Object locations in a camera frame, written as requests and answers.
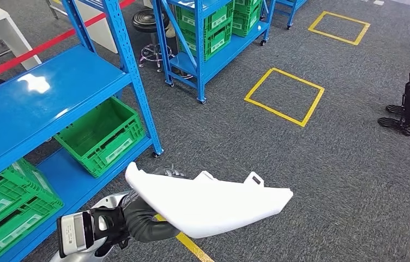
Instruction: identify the bystander robot black foot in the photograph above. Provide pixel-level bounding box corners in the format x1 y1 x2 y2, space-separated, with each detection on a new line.
377 117 410 138
386 105 410 124

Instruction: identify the white plastic body panel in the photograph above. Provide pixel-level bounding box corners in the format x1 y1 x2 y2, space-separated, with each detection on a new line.
124 162 294 240

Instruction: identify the red barrier belt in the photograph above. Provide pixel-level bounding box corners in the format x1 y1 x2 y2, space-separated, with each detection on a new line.
0 0 136 88

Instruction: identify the green plastic crate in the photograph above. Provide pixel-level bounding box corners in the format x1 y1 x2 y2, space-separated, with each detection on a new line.
179 23 233 62
232 10 263 38
174 2 234 35
233 0 263 17
0 158 53 232
0 196 65 262
53 97 146 178

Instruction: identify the yellow floor tape square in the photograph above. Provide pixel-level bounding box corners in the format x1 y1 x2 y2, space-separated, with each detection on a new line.
244 67 325 128

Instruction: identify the black stool chrome base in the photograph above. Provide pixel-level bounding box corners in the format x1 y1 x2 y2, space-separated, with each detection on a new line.
132 9 175 73

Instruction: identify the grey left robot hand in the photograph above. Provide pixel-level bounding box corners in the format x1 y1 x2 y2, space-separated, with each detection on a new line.
125 166 186 243

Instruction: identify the blue metal shelf rack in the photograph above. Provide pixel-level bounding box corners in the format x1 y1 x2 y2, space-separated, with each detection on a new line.
275 0 308 29
152 0 276 104
0 0 164 262

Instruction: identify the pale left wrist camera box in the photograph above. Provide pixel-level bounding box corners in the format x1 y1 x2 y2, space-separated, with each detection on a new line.
57 211 94 258

